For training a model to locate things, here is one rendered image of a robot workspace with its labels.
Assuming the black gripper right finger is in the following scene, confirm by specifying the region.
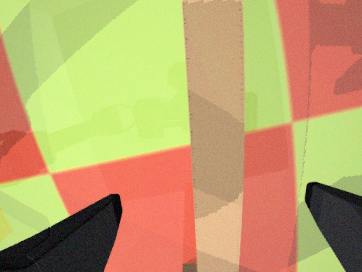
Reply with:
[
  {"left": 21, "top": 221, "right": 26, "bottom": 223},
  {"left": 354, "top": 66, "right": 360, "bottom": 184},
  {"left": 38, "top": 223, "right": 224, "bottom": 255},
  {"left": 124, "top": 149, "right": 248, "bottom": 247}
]
[{"left": 305, "top": 183, "right": 362, "bottom": 272}]

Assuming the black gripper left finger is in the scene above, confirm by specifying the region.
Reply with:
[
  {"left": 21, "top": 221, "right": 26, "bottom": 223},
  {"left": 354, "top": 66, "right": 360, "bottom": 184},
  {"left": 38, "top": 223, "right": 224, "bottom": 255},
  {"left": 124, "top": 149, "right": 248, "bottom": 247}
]
[{"left": 0, "top": 193, "right": 122, "bottom": 272}]

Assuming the brown wooden post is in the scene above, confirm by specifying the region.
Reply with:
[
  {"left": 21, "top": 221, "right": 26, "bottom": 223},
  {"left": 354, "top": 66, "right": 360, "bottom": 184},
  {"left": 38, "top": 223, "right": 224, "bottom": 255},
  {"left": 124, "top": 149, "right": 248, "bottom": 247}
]
[{"left": 182, "top": 264, "right": 197, "bottom": 272}]

